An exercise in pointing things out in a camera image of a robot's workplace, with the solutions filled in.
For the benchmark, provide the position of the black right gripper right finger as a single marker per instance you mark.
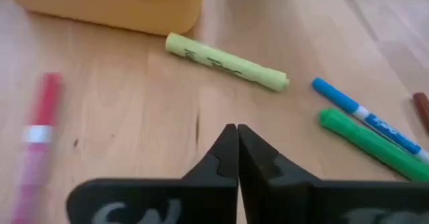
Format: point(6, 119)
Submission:
point(268, 183)

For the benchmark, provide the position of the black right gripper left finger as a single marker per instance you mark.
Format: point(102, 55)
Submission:
point(218, 183)

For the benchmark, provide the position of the light green Sharpie highlighter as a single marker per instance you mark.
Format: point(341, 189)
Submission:
point(228, 61)

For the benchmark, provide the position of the pink thin marker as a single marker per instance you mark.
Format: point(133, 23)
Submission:
point(37, 150)

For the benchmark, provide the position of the green Sharpie marker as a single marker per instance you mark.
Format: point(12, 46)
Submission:
point(368, 140)

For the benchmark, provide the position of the blue and white Expo marker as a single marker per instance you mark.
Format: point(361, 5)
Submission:
point(348, 105)

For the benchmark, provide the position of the brown thin Expo marker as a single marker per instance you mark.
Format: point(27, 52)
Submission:
point(423, 110)

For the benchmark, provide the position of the yellow plastic bin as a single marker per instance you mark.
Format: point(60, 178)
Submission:
point(83, 11)

